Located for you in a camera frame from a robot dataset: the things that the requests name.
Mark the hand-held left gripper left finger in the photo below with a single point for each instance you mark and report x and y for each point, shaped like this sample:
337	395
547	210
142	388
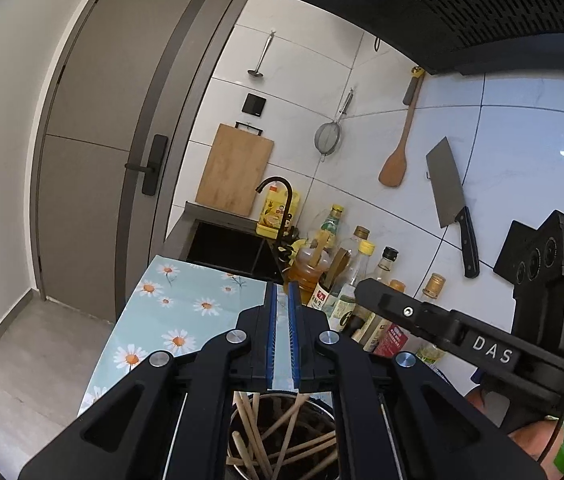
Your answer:
272	330

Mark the black wall switch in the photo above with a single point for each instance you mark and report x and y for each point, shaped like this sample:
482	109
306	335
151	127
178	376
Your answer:
253	105

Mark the black kitchen sink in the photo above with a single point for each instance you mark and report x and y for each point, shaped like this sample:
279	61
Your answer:
222	247

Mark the bunch of wooden chopsticks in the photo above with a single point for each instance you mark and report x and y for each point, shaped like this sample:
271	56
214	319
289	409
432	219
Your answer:
248	430

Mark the row of condiment bottles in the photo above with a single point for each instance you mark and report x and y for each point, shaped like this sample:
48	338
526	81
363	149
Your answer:
357	280

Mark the daisy print blue tablecloth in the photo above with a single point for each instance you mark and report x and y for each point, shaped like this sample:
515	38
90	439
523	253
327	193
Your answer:
187	320

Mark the wooden cutting board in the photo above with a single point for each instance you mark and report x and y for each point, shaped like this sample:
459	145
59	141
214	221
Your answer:
232	175

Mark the person's right hand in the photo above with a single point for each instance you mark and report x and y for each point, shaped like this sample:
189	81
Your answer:
532	450

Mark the grey door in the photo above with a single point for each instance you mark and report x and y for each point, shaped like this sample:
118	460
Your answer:
97	185

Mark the metal mesh strainer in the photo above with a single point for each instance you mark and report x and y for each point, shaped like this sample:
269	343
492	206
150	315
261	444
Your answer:
328	137

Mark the wooden spatula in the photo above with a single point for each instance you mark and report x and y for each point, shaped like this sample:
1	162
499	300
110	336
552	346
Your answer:
394	167

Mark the black wall socket panel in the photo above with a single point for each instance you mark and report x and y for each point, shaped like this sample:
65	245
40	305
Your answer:
512	250

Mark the yellow oil jug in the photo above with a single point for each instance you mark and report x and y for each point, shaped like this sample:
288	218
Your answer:
269	215

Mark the black cylindrical utensil holder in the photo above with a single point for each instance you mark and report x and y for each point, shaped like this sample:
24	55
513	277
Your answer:
319	425

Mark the metal ladle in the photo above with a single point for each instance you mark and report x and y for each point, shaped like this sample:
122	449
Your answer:
255	73

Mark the black range hood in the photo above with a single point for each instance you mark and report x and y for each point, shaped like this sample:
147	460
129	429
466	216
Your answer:
437	5

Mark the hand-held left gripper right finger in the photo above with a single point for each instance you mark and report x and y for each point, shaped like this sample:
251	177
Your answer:
293	340

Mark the black sink faucet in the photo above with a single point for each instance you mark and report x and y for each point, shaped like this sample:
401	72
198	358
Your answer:
288	210

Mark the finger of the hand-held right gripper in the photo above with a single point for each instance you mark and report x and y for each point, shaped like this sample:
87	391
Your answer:
402	310

